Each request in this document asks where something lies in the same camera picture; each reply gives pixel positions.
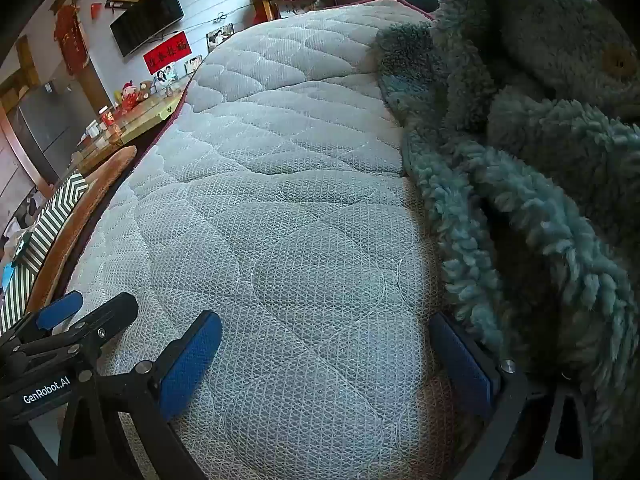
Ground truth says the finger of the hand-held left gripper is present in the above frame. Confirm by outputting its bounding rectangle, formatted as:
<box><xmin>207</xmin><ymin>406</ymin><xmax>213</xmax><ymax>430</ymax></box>
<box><xmin>10</xmin><ymin>292</ymin><xmax>140</xmax><ymax>376</ymax></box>
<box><xmin>0</xmin><ymin>290</ymin><xmax>84</xmax><ymax>356</ymax></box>

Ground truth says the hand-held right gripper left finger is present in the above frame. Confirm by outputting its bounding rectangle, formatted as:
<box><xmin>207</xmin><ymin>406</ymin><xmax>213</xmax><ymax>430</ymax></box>
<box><xmin>57</xmin><ymin>310</ymin><xmax>223</xmax><ymax>480</ymax></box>

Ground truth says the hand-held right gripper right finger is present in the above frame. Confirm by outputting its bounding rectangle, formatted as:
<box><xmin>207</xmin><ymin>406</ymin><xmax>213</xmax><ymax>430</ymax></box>
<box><xmin>427</xmin><ymin>311</ymin><xmax>596</xmax><ymax>480</ymax></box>

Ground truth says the chevron striped cushion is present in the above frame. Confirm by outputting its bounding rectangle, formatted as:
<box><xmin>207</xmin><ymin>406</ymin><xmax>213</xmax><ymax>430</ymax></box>
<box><xmin>0</xmin><ymin>172</ymin><xmax>90</xmax><ymax>333</ymax></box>

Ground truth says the orange plush chair back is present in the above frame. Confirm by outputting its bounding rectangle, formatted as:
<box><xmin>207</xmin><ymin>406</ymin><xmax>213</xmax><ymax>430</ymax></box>
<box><xmin>25</xmin><ymin>145</ymin><xmax>138</xmax><ymax>313</ymax></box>

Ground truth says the grey quilted mattress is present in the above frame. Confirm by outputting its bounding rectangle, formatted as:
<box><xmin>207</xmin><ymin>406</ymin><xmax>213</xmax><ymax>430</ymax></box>
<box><xmin>65</xmin><ymin>0</ymin><xmax>501</xmax><ymax>480</ymax></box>

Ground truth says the wooden table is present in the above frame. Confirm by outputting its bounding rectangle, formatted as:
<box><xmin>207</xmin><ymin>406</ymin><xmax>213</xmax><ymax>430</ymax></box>
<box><xmin>75</xmin><ymin>91</ymin><xmax>187</xmax><ymax>171</ymax></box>

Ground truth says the fluffy teal blanket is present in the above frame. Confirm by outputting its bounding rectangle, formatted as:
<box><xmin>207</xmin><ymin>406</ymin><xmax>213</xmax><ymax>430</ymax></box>
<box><xmin>375</xmin><ymin>0</ymin><xmax>640</xmax><ymax>480</ymax></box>

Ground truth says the red figurine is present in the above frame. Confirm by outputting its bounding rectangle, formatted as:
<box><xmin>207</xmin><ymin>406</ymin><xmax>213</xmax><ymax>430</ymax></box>
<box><xmin>116</xmin><ymin>80</ymin><xmax>142</xmax><ymax>113</ymax></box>

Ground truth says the red hanging ornament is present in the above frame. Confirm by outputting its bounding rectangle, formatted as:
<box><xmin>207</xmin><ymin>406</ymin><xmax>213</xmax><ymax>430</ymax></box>
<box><xmin>52</xmin><ymin>4</ymin><xmax>91</xmax><ymax>77</ymax></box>

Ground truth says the red wall banner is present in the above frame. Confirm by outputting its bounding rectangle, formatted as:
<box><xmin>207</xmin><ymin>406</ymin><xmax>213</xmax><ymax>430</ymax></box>
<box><xmin>143</xmin><ymin>31</ymin><xmax>192</xmax><ymax>75</ymax></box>

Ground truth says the black wall television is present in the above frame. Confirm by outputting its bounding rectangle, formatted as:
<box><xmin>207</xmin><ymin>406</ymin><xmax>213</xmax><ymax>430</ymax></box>
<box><xmin>109</xmin><ymin>0</ymin><xmax>185</xmax><ymax>58</ymax></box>

